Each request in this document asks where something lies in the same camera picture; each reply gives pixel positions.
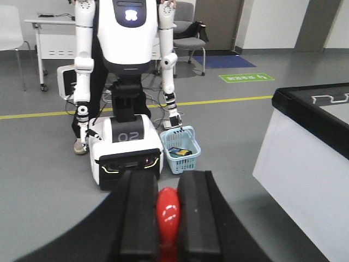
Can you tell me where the red cherry tomato bunch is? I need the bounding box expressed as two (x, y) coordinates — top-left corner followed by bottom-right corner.
(157, 187), (180, 261)

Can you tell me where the person in dark clothes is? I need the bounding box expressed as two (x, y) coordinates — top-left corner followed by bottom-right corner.
(71, 0), (177, 156)

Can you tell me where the black white freezer cabinet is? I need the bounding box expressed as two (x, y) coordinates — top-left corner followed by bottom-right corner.
(253, 82), (348, 261)

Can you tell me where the white humanoid robot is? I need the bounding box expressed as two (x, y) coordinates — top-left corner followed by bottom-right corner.
(72, 1), (182, 190)

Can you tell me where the white plastic chair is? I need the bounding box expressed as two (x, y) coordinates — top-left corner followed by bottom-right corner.
(1, 5), (33, 91)

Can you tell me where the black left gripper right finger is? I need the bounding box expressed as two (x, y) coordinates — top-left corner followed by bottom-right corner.
(177, 170), (271, 261)

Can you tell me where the white desk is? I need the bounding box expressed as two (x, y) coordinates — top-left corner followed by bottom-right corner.
(23, 13), (164, 92)

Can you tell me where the brown door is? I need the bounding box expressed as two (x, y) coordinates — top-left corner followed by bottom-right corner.
(194, 0), (244, 51)

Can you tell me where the black Franzzi cookie box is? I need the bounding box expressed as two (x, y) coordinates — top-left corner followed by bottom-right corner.
(169, 147), (192, 158)

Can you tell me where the light blue plastic basket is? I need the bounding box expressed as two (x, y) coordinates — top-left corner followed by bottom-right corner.
(160, 126), (201, 174)

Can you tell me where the grey office chair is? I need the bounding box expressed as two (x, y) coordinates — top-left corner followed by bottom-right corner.
(173, 1), (209, 76)

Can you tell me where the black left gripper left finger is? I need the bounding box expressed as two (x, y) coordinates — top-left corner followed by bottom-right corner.
(18, 171), (159, 261)

